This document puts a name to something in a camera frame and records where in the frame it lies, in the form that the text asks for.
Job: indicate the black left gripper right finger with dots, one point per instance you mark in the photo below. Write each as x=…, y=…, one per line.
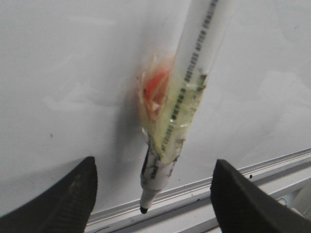
x=241, y=207

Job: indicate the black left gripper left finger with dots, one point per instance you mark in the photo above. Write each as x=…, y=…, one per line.
x=63, y=208

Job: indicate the red round magnet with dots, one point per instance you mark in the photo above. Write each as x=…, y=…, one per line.
x=155, y=88

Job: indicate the white whiteboard marker pen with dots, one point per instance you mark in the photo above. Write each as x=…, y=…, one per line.
x=166, y=128

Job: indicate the white whiteboard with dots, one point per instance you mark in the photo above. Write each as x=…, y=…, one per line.
x=68, y=90

